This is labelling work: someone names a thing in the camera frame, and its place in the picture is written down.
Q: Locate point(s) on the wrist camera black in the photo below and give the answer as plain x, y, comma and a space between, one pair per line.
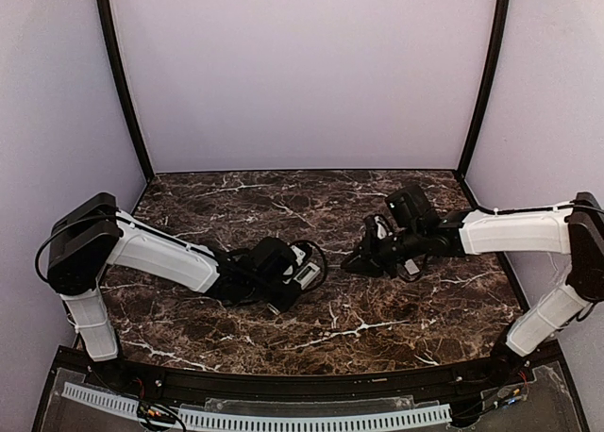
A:
376, 229
308, 251

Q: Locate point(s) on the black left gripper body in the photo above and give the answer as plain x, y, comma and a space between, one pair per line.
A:
287, 294

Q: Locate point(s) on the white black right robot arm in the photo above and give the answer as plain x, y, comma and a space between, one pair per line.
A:
573, 228

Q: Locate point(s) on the white remote control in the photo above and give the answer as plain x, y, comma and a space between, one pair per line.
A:
303, 276

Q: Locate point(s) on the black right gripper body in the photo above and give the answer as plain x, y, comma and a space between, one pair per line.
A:
385, 258

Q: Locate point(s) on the black corner frame post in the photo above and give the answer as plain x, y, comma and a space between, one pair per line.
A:
121, 86

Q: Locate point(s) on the white remote battery cover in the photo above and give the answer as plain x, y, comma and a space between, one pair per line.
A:
411, 267

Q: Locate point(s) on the white slotted cable duct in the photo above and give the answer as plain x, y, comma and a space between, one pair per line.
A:
385, 414

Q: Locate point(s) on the black right corner post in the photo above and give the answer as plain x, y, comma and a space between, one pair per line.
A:
485, 86

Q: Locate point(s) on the black front mounting rail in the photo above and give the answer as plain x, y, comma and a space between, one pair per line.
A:
455, 382

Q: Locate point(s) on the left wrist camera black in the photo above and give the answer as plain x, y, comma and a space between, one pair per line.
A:
308, 251

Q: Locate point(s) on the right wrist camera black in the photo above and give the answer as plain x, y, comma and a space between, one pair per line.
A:
376, 229

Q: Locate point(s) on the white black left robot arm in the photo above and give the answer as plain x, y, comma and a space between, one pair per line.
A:
97, 234

